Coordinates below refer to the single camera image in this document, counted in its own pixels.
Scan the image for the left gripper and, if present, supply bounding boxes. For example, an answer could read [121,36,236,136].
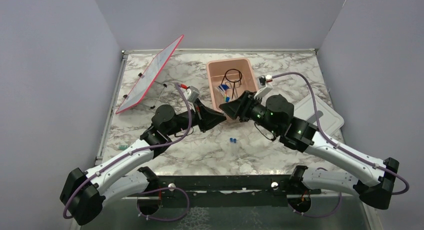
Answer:
[166,98,227,137]

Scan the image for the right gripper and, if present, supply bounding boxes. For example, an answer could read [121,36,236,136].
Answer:
[220,89,281,135]

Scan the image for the black wire ring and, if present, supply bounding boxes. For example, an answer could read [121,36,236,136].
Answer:
[221,68,243,100]

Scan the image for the pink plastic bin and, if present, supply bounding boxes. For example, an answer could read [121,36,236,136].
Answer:
[206,58,259,112]

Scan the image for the two blue capped vials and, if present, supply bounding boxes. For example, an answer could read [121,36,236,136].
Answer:
[229,137,238,156]

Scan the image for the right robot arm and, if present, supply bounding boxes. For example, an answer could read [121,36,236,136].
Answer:
[219,90,400,210]

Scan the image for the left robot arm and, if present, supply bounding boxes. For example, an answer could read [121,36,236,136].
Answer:
[59,99,226,226]

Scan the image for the whiteboard metal leg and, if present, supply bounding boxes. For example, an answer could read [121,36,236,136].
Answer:
[150,83,168,110]

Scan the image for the red framed whiteboard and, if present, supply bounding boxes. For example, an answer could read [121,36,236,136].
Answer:
[115,34,184,115]

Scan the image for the white plastic lid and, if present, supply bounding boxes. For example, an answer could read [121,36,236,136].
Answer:
[294,95,345,135]

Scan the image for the small green labelled tube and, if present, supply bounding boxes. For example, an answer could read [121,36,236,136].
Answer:
[118,145,129,151]

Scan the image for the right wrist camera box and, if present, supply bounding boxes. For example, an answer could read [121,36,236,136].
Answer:
[254,74,273,100]

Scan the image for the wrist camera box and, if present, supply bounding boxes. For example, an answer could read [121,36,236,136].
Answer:
[184,86,200,103]
[254,74,273,100]

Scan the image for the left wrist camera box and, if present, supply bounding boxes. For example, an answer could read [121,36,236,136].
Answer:
[184,86,200,103]

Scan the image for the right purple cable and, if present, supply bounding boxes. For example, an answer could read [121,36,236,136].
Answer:
[264,71,411,219]

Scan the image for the purple cable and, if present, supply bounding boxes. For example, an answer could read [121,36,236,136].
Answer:
[264,71,411,219]
[62,83,194,223]

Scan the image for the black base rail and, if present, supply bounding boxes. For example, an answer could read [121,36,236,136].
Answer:
[125,173,322,208]

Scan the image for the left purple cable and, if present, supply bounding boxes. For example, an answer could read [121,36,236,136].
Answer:
[62,83,194,223]

